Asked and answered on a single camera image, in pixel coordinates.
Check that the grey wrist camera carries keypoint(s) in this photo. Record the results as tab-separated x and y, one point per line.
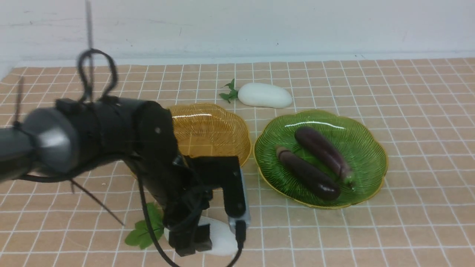
236	204

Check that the amber ribbed glass plate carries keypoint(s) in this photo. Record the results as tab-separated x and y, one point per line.
196	130

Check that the purple eggplant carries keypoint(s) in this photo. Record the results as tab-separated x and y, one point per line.
316	181
322	149

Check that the green ribbed glass plate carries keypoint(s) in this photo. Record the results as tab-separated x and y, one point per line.
366	157

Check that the white radish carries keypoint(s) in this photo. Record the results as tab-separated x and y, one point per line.
223	240
260	95

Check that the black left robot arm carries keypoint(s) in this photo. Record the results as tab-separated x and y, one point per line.
59	143

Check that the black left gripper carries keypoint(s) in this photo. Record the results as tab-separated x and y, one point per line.
183	188

